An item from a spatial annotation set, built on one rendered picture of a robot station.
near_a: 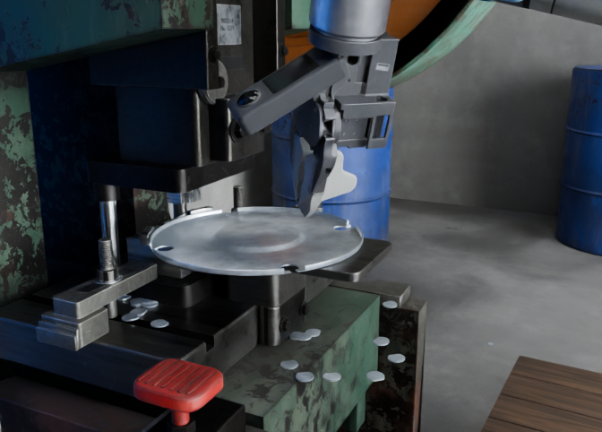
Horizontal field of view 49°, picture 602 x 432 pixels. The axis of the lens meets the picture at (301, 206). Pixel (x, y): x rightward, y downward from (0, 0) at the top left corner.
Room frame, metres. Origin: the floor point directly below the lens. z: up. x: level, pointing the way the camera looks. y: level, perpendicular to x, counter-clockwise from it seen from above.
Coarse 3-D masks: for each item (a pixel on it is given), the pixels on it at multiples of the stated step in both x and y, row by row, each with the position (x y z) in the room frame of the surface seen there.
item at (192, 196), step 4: (200, 188) 0.93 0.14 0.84; (188, 192) 0.91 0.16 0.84; (192, 192) 0.92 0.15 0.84; (196, 192) 0.93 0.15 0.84; (200, 192) 0.93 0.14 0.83; (168, 196) 0.91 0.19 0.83; (172, 196) 0.91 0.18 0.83; (176, 196) 0.91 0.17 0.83; (180, 196) 0.90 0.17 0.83; (184, 196) 0.91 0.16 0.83; (188, 196) 0.91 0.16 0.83; (192, 196) 0.91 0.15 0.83; (196, 196) 0.92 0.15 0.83; (200, 196) 0.93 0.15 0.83; (168, 200) 0.91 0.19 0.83; (172, 200) 0.91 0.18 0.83; (176, 200) 0.91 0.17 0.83; (180, 200) 0.90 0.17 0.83; (184, 200) 0.91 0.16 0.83; (188, 200) 0.91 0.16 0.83; (192, 200) 0.91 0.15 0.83; (196, 200) 0.92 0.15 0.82
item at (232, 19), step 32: (224, 0) 0.89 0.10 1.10; (224, 32) 0.89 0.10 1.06; (224, 64) 0.89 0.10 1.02; (128, 96) 0.87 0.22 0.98; (160, 96) 0.85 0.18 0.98; (192, 96) 0.83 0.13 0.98; (224, 96) 0.87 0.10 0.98; (128, 128) 0.88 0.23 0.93; (160, 128) 0.85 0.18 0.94; (192, 128) 0.83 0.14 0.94; (224, 128) 0.84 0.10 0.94; (160, 160) 0.85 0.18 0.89; (192, 160) 0.83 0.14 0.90; (224, 160) 0.84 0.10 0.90
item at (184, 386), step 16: (160, 368) 0.55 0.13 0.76; (176, 368) 0.55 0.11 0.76; (192, 368) 0.55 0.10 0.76; (208, 368) 0.55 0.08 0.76; (144, 384) 0.52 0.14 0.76; (160, 384) 0.52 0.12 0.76; (176, 384) 0.52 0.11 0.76; (192, 384) 0.52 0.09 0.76; (208, 384) 0.52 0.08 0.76; (144, 400) 0.52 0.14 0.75; (160, 400) 0.51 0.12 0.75; (176, 400) 0.50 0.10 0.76; (192, 400) 0.50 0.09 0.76; (208, 400) 0.52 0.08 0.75; (176, 416) 0.53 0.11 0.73
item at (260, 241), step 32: (192, 224) 0.94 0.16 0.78; (224, 224) 0.94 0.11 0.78; (256, 224) 0.92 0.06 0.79; (288, 224) 0.94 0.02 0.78; (320, 224) 0.94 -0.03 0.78; (160, 256) 0.79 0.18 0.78; (192, 256) 0.80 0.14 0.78; (224, 256) 0.80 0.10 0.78; (256, 256) 0.80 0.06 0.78; (288, 256) 0.80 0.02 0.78; (320, 256) 0.80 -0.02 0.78
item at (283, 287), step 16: (368, 240) 0.87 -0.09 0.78; (384, 240) 0.87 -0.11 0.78; (352, 256) 0.80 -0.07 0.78; (368, 256) 0.80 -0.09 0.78; (384, 256) 0.83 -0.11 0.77; (304, 272) 0.77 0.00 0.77; (320, 272) 0.76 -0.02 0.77; (336, 272) 0.75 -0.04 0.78; (352, 272) 0.75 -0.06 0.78; (240, 288) 0.83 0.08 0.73; (256, 288) 0.82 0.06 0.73; (272, 288) 0.82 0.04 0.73; (288, 288) 0.84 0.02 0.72; (304, 288) 0.89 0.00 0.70; (256, 304) 0.82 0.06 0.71; (272, 304) 0.82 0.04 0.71; (288, 304) 0.84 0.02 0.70; (304, 304) 0.88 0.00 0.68; (272, 320) 0.81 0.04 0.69; (288, 320) 0.83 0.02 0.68; (304, 320) 0.89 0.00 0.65; (272, 336) 0.81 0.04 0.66
